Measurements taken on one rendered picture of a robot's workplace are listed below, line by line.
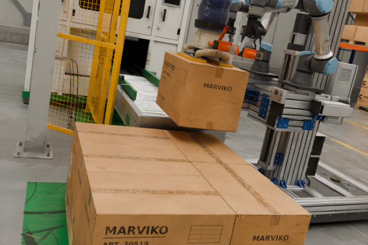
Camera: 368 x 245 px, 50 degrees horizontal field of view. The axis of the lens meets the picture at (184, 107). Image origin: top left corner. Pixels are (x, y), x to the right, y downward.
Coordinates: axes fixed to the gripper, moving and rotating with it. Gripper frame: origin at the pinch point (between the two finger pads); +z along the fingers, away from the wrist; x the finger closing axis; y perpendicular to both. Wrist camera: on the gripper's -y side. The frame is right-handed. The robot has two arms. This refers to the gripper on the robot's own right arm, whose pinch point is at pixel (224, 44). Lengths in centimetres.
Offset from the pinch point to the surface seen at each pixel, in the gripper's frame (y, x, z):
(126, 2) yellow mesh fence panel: -58, -70, -18
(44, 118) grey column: -50, -125, 87
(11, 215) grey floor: 53, -138, 117
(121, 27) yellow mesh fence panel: -58, -71, 3
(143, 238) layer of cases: 146, -83, 73
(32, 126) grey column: -50, -134, 94
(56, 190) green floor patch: 18, -112, 118
